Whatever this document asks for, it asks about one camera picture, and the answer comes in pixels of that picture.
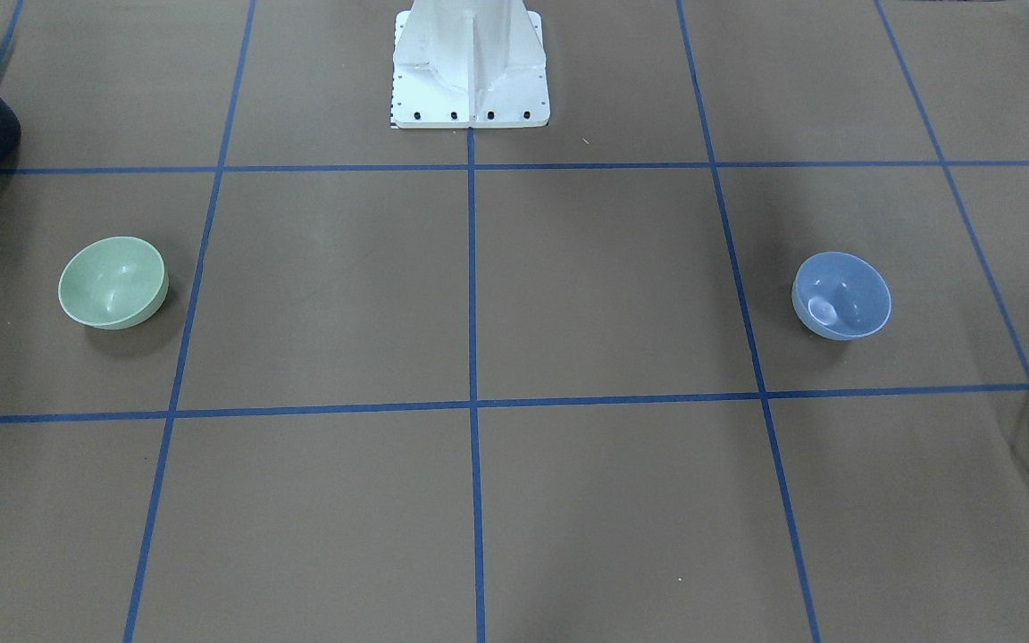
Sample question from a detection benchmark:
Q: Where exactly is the blue bowl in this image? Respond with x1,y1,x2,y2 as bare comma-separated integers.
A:
791,251,893,341

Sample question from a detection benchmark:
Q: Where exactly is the green bowl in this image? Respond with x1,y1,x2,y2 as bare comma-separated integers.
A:
57,236,169,330

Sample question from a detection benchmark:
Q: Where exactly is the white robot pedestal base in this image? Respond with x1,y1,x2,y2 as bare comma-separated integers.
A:
389,1,551,129

